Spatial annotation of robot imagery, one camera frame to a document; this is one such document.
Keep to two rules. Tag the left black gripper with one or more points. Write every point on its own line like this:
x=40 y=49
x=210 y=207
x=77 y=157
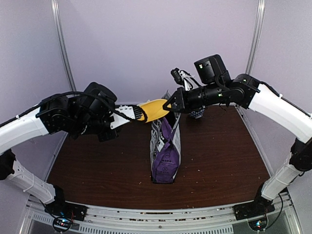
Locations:
x=102 y=138

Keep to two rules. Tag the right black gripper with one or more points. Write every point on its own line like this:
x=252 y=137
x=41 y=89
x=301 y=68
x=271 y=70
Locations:
x=183 y=106

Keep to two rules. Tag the yellow plastic scoop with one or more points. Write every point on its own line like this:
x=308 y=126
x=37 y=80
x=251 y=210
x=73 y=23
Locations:
x=154 y=109

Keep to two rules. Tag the purple pet food bag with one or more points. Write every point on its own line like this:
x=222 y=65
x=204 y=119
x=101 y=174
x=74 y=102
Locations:
x=165 y=148

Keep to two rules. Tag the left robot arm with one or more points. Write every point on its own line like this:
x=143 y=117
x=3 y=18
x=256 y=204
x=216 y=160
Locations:
x=91 y=112

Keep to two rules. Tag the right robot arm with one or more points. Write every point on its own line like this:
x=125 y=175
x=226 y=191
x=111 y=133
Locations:
x=258 y=96

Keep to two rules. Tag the blue zigzag patterned bowl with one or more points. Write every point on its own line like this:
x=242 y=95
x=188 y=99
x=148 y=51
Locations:
x=197 y=113

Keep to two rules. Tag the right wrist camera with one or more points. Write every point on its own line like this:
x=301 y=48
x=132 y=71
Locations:
x=184 y=79

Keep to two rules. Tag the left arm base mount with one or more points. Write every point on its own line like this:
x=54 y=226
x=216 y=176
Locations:
x=60 y=207

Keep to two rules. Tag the right aluminium frame post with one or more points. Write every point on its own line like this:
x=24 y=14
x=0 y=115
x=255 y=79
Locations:
x=259 y=20

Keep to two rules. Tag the aluminium frame post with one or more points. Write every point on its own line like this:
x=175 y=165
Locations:
x=62 y=45
x=259 y=20

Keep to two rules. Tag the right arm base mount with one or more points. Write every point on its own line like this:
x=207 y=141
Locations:
x=259 y=206

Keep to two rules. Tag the left aluminium frame post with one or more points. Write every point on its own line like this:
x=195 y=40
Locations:
x=62 y=45

